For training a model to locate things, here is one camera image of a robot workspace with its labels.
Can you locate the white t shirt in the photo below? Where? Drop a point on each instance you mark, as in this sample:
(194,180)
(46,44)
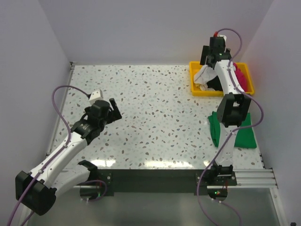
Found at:
(206,74)

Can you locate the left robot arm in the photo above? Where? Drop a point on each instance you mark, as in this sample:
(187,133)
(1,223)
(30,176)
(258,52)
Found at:
(36,189)

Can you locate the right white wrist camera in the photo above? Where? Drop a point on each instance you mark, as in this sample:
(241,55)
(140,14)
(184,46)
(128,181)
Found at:
(222,36)

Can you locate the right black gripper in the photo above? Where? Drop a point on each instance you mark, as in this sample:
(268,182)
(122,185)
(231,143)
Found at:
(205,53)

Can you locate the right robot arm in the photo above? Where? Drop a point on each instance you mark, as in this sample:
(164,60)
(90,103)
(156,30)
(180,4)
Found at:
(231,112)

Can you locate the black t shirt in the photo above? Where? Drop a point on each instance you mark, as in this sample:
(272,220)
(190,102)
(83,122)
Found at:
(215,84)

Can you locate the yellow plastic bin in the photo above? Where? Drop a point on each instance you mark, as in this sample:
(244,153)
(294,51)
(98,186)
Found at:
(195,66)

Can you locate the folded green t shirt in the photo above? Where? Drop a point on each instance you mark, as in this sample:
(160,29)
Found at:
(244,139)

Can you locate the pink t shirt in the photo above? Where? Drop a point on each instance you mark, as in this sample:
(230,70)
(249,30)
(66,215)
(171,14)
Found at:
(240,77)

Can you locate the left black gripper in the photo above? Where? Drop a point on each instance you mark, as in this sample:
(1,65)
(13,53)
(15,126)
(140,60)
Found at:
(114,115)

